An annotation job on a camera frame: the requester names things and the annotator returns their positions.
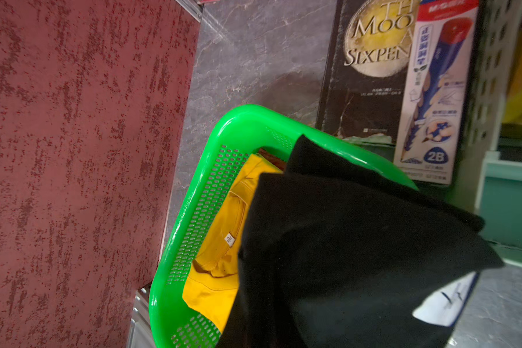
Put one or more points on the aluminium rail frame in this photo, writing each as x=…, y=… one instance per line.
x=140, y=333

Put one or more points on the mint green file organizer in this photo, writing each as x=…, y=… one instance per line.
x=488, y=178

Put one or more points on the pencil box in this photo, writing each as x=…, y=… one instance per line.
x=436, y=84

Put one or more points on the black t-shirt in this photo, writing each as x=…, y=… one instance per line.
x=336, y=255

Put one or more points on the green plastic basket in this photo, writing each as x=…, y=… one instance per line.
x=238, y=134

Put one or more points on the left corner metal profile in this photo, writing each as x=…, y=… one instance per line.
x=193, y=7

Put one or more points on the red t-shirt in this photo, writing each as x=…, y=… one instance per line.
x=274, y=160

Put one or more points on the black moon book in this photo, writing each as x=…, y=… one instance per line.
x=366, y=70

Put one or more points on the yellow t-shirt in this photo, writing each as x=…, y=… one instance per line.
x=213, y=281

